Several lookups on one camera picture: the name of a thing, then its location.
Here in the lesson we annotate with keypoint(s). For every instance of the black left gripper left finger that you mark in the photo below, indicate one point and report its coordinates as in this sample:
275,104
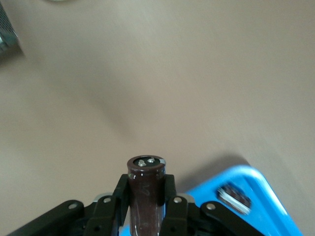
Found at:
98,216

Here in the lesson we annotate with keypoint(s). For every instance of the brown table cover mat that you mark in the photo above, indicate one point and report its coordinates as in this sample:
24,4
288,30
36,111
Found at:
172,73

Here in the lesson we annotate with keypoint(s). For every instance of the small brown rectangular component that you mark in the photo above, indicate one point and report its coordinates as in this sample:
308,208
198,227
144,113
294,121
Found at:
145,196

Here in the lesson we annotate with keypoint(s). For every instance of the silver metal power supply box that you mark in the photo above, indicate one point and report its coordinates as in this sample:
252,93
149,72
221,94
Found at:
7,29

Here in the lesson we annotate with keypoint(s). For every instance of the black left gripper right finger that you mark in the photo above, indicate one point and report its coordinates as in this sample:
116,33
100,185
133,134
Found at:
179,218

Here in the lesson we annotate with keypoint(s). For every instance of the blue plastic tray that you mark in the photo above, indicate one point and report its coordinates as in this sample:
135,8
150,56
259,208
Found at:
265,216

